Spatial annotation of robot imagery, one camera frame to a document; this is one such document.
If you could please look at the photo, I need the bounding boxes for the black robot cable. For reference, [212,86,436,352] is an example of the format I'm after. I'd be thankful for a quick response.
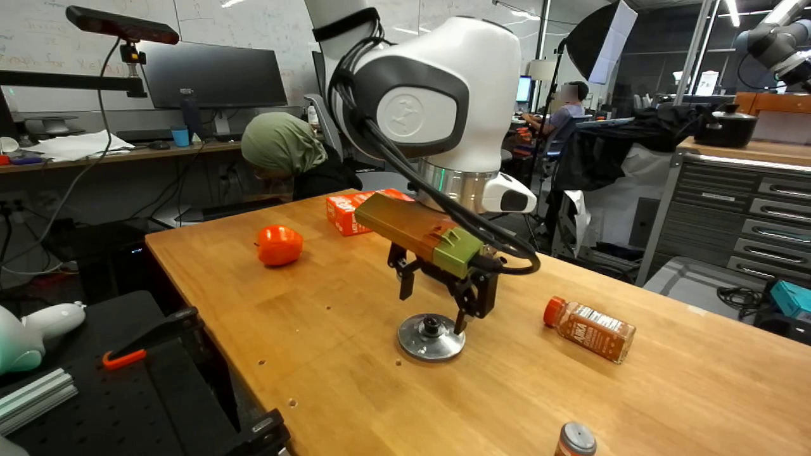
[327,35,543,276]

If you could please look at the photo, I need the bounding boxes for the white VR controller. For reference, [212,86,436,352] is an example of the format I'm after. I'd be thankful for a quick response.
[0,303,85,376]

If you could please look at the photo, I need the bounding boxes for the computer monitor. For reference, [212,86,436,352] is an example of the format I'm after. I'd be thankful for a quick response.
[141,43,286,139]

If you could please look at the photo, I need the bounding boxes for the orange-handled clamp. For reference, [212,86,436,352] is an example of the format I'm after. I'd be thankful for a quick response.
[101,310,197,372]

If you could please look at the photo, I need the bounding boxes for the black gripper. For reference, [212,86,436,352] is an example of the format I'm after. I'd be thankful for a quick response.
[388,243,496,336]

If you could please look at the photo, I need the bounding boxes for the silver teapot lid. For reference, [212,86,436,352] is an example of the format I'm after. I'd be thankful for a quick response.
[397,314,467,362]

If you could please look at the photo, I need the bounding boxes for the seated person in background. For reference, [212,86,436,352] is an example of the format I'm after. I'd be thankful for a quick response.
[543,81,589,139]

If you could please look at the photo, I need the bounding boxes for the orange cracker box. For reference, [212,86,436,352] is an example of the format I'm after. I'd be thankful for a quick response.
[324,185,415,239]

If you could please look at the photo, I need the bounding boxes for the grey drawer cabinet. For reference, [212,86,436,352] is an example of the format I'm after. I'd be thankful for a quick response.
[635,139,811,284]

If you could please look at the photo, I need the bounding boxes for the teal case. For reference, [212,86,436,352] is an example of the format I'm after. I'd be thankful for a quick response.
[770,282,811,319]

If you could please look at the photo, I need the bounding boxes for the orange toy tomato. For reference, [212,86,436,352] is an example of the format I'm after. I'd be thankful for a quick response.
[255,224,305,269]

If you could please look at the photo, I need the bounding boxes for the small grey-capped jar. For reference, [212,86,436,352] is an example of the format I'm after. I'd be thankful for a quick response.
[554,422,599,456]

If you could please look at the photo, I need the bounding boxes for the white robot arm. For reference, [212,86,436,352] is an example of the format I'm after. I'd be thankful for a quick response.
[305,0,540,329]

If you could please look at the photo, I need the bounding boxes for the overhead camera on boom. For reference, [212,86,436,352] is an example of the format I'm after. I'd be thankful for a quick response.
[66,6,180,63]

